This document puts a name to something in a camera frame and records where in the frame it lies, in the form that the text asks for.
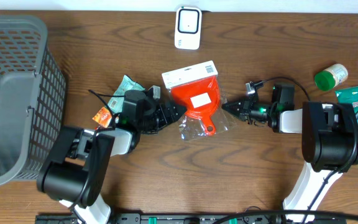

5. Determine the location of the small orange snack box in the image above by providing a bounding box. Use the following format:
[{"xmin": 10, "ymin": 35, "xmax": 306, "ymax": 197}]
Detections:
[{"xmin": 92, "ymin": 106, "xmax": 112, "ymax": 128}]

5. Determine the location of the grey plastic shopping basket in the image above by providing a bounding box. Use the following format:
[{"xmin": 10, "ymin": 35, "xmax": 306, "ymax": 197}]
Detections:
[{"xmin": 0, "ymin": 16, "xmax": 67, "ymax": 185}]

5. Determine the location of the green lid jar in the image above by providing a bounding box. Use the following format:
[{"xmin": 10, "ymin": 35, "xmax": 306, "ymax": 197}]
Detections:
[{"xmin": 314, "ymin": 63, "xmax": 349, "ymax": 91}]

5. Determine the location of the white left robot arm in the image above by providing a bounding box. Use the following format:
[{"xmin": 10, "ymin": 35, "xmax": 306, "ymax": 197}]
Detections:
[{"xmin": 37, "ymin": 90, "xmax": 186, "ymax": 223}]

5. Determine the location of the white barcode scanner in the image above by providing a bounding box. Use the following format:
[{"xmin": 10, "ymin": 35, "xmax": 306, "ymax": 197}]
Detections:
[{"xmin": 174, "ymin": 6, "xmax": 202, "ymax": 50}]

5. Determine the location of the red tool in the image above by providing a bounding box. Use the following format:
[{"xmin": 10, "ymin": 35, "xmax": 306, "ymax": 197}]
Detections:
[{"xmin": 162, "ymin": 60, "xmax": 236, "ymax": 141}]

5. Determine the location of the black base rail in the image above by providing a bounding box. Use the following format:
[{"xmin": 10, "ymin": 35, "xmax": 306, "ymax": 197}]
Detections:
[{"xmin": 35, "ymin": 212, "xmax": 347, "ymax": 224}]

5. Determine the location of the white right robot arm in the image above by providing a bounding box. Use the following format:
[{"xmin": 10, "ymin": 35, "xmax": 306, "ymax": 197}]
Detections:
[{"xmin": 222, "ymin": 81, "xmax": 358, "ymax": 211}]

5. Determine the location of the teal wet wipes pack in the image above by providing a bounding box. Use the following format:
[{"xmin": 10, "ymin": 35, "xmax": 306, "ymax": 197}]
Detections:
[{"xmin": 108, "ymin": 75, "xmax": 145, "ymax": 114}]

